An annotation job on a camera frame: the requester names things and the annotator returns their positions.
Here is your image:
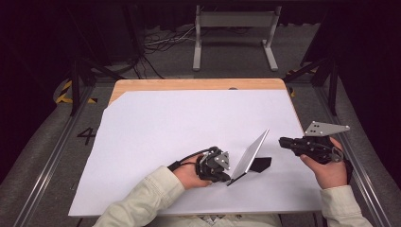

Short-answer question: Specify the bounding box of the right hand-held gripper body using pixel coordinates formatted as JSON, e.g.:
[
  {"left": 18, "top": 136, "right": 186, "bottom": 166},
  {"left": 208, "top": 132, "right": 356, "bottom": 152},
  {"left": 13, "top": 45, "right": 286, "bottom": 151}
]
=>
[{"left": 292, "top": 121, "right": 351, "bottom": 166}]

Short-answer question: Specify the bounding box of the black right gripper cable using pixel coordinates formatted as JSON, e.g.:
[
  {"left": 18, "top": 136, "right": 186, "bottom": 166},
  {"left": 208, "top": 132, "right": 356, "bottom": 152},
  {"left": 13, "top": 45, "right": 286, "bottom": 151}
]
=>
[{"left": 342, "top": 158, "right": 355, "bottom": 185}]

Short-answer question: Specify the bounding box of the bundle of floor cables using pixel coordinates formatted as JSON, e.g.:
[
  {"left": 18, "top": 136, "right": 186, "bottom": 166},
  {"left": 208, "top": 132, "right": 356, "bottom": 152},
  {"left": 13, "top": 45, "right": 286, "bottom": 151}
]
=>
[{"left": 121, "top": 24, "right": 204, "bottom": 79}]

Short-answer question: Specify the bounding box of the black tripod stand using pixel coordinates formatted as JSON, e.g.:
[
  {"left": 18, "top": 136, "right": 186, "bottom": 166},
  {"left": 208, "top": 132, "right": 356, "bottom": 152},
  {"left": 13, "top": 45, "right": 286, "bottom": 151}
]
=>
[
  {"left": 283, "top": 56, "right": 340, "bottom": 116},
  {"left": 64, "top": 6, "right": 127, "bottom": 117}
]

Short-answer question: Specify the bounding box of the person's torso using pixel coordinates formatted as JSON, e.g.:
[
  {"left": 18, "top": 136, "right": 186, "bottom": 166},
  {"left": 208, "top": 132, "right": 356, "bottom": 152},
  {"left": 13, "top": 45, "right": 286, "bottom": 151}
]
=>
[{"left": 154, "top": 214, "right": 284, "bottom": 227}]

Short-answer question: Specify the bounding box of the white table sheet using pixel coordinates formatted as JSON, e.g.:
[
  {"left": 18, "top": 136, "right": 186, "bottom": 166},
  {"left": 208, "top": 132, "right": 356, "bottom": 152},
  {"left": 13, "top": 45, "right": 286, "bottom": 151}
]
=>
[{"left": 68, "top": 89, "right": 323, "bottom": 218}]

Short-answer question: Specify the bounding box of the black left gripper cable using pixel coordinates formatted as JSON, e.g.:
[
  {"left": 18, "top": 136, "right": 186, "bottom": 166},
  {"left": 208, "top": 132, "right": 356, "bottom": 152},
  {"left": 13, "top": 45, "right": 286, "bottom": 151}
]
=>
[{"left": 166, "top": 146, "right": 219, "bottom": 173}]

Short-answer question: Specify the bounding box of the person's left hand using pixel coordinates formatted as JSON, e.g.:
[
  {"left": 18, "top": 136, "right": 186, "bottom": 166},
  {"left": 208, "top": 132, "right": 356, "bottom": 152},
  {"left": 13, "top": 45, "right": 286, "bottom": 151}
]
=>
[{"left": 172, "top": 155, "right": 213, "bottom": 191}]

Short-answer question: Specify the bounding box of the grey metal stand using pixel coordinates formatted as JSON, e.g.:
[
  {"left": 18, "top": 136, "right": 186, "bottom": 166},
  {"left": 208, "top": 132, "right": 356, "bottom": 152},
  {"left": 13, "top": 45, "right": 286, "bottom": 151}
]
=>
[{"left": 192, "top": 4, "right": 283, "bottom": 72}]

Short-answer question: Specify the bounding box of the aluminium floor rail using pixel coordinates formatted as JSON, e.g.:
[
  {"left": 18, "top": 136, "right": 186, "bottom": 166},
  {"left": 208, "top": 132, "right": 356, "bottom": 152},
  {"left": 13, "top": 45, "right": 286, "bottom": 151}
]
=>
[
  {"left": 12, "top": 84, "right": 96, "bottom": 227},
  {"left": 315, "top": 84, "right": 393, "bottom": 227}
]

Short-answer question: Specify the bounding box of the person's right hand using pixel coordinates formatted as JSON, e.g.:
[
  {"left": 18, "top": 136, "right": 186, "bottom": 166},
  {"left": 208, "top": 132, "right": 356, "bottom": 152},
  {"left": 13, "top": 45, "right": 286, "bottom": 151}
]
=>
[{"left": 299, "top": 136, "right": 349, "bottom": 190}]

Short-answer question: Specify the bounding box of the yellow-black floor tape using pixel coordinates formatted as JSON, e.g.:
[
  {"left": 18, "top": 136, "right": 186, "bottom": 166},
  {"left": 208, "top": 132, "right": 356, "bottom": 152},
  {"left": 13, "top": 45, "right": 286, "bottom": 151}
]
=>
[{"left": 55, "top": 79, "right": 98, "bottom": 105}]

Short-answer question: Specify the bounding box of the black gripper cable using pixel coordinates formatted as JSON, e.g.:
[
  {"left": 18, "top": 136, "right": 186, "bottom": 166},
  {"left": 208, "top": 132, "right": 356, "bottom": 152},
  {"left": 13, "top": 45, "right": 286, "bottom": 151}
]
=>
[
  {"left": 166, "top": 146, "right": 219, "bottom": 173},
  {"left": 342, "top": 158, "right": 355, "bottom": 185}
]

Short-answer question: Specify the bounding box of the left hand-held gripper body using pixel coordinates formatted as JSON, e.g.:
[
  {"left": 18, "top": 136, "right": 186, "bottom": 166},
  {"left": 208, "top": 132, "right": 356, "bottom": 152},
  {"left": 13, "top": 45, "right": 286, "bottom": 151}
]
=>
[{"left": 195, "top": 146, "right": 233, "bottom": 183}]

